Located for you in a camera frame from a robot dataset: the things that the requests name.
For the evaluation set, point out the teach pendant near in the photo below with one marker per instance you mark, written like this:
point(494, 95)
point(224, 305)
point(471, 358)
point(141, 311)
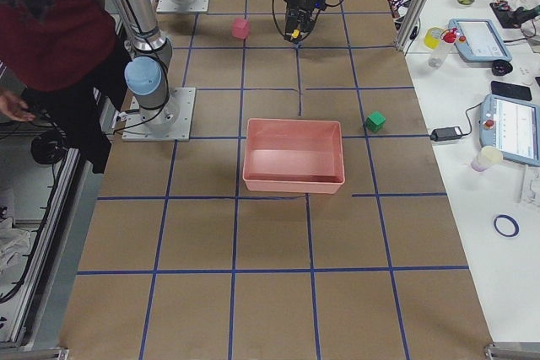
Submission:
point(512, 126)

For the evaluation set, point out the green foam cube near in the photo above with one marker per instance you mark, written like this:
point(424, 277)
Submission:
point(374, 121)

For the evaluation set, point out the person in red shirt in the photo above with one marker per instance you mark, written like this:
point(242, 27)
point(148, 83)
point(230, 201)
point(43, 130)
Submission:
point(62, 51)

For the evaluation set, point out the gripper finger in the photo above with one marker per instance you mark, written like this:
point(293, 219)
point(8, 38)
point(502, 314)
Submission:
point(289, 27)
point(305, 25)

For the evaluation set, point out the pink foam cube middle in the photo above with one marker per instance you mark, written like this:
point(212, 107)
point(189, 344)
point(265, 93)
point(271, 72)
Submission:
point(240, 28)

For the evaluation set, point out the teach pendant far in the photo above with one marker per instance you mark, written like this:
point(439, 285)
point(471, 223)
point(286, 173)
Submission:
point(482, 41)

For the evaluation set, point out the pink plastic bin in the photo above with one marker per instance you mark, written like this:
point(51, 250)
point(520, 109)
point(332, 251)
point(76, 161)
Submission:
point(297, 156)

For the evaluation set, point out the aluminium frame post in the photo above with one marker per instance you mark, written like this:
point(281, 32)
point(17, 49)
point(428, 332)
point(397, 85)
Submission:
point(417, 1)

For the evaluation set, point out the teach pendant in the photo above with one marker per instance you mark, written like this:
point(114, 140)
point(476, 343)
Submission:
point(482, 41)
point(512, 126)

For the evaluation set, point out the red cap squeeze bottle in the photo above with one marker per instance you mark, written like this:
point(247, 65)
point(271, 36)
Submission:
point(446, 42)

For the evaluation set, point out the black smartphone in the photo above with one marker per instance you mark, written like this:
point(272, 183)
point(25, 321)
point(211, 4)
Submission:
point(510, 90)

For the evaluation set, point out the paper cup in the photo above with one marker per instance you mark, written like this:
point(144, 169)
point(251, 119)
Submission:
point(486, 158)

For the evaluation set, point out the yellow tape roll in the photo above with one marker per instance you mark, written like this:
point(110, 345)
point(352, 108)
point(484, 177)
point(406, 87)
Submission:
point(433, 36)

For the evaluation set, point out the black power adapter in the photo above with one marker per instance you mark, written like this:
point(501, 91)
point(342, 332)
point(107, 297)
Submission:
point(449, 133)

